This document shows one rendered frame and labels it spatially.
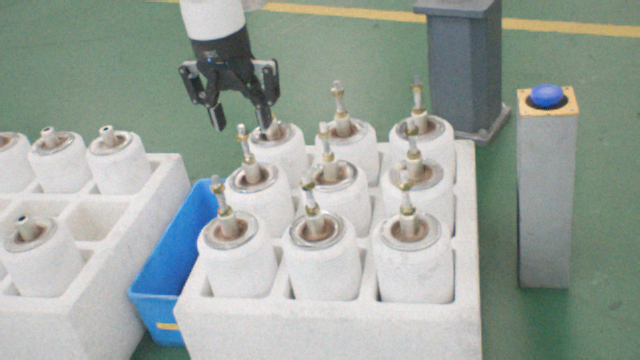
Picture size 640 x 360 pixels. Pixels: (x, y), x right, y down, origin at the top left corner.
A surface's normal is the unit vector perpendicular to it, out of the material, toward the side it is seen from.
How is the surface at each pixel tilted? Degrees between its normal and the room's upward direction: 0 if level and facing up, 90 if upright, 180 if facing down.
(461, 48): 90
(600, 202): 0
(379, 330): 90
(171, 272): 88
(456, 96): 90
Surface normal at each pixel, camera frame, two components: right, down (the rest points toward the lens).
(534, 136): -0.20, 0.56
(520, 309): -0.18, -0.83
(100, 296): 0.95, 0.00
